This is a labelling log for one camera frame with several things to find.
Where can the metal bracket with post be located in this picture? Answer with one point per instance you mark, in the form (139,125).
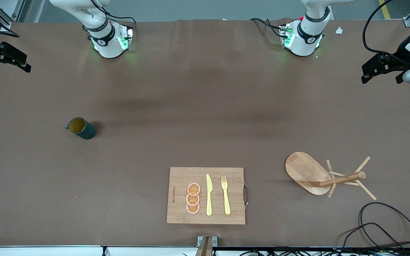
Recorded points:
(206,243)

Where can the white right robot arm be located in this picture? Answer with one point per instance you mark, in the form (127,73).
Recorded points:
(110,39)

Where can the brown table mat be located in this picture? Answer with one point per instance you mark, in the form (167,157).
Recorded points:
(155,106)

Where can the wooden cup rack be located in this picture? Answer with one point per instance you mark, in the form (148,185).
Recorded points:
(303,170)

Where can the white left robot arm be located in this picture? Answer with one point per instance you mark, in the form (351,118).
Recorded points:
(306,35)

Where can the yellow plastic fork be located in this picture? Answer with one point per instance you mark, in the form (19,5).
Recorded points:
(226,202)

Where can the white table edge rail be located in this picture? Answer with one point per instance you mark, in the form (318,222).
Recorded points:
(48,251)

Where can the wooden cutting board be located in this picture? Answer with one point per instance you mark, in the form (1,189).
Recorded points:
(180,177)

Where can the dark green cup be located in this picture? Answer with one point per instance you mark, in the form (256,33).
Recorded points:
(85,131)

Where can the white paper scrap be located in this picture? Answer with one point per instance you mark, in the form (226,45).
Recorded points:
(339,30)

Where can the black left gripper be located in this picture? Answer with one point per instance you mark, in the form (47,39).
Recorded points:
(399,58)

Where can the toy orange slice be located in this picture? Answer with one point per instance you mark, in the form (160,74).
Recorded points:
(193,189)

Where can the yellow plastic knife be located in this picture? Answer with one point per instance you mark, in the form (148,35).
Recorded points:
(209,199)

